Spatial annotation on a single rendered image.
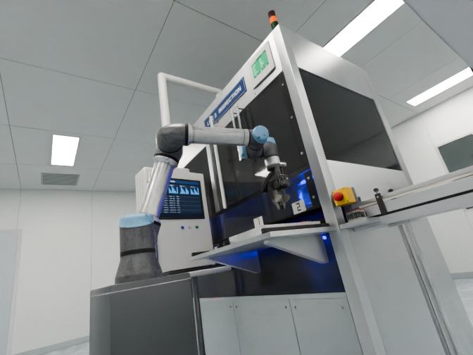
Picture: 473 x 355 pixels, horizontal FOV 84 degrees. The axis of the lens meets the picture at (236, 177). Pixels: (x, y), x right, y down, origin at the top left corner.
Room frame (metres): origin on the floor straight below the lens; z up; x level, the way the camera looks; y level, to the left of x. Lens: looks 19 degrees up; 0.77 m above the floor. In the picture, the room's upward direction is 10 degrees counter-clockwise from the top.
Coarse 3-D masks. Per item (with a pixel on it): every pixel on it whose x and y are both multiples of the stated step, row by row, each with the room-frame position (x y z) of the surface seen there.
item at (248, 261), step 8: (216, 256) 1.51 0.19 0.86; (224, 256) 1.54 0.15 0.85; (232, 256) 1.57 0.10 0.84; (240, 256) 1.61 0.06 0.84; (248, 256) 1.64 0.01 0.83; (256, 256) 1.68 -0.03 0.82; (224, 264) 1.56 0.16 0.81; (232, 264) 1.57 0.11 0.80; (240, 264) 1.60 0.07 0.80; (248, 264) 1.64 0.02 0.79; (256, 264) 1.67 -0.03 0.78; (256, 272) 1.67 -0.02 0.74
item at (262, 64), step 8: (264, 48) 1.31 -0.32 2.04; (256, 56) 1.38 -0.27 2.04; (264, 56) 1.33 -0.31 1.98; (272, 56) 1.29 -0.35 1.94; (248, 64) 1.44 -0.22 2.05; (256, 64) 1.39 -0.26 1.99; (264, 64) 1.34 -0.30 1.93; (272, 64) 1.29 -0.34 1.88; (256, 72) 1.40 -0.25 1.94; (264, 72) 1.35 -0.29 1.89; (256, 80) 1.42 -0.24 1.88
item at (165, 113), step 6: (162, 78) 1.87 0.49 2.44; (162, 84) 1.87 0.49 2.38; (162, 90) 1.87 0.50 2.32; (162, 96) 1.87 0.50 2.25; (162, 102) 1.87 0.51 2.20; (162, 108) 1.87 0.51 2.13; (168, 108) 1.90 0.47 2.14; (162, 114) 1.88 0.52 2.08; (168, 114) 1.89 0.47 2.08; (162, 120) 1.88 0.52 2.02; (168, 120) 1.89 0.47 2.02; (162, 126) 1.89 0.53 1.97
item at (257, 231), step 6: (306, 222) 1.18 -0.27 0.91; (312, 222) 1.21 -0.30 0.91; (318, 222) 1.23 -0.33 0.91; (258, 228) 1.06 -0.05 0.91; (240, 234) 1.17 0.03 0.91; (246, 234) 1.13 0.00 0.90; (252, 234) 1.10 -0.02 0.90; (258, 234) 1.07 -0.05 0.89; (234, 240) 1.21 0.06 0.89; (240, 240) 1.17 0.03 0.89
